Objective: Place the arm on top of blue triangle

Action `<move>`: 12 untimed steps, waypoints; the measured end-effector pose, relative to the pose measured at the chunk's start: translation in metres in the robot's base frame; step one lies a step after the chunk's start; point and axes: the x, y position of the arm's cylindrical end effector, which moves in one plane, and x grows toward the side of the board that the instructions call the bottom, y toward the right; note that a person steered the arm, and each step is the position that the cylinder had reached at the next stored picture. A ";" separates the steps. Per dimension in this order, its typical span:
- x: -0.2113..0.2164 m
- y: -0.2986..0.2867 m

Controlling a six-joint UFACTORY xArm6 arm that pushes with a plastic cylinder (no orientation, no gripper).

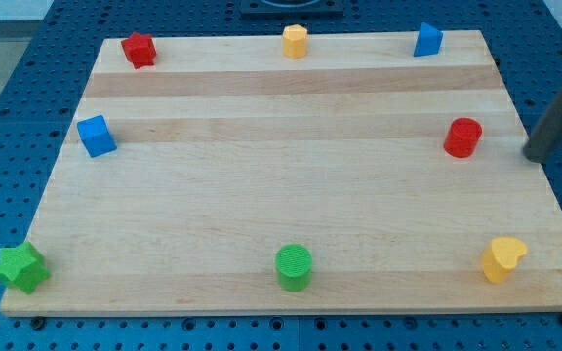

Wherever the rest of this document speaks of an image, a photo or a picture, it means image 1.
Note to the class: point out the green cylinder block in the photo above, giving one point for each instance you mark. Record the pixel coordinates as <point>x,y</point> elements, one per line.
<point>293,264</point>

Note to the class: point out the green star block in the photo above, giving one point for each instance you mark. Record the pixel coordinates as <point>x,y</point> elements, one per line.
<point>23,267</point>

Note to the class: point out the red cylinder block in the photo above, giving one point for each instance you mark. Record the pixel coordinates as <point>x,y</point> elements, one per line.
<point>462,137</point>

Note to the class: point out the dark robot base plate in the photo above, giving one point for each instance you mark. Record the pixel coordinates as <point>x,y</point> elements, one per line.
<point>256,9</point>

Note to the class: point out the yellow hexagon block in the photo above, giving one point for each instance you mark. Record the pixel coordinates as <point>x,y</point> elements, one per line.
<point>294,41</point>

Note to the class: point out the blue triangle block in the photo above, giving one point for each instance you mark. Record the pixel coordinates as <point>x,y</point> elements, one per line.
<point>428,41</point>

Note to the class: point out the blue cube block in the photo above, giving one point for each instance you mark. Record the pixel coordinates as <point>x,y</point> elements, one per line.
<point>95,136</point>

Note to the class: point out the yellow heart block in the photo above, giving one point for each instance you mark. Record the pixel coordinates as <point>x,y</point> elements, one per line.
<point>501,257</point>

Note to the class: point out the red star block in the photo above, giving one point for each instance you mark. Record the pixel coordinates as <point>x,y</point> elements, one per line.
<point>139,50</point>

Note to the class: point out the wooden board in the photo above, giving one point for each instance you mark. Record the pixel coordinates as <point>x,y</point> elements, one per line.
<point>227,151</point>

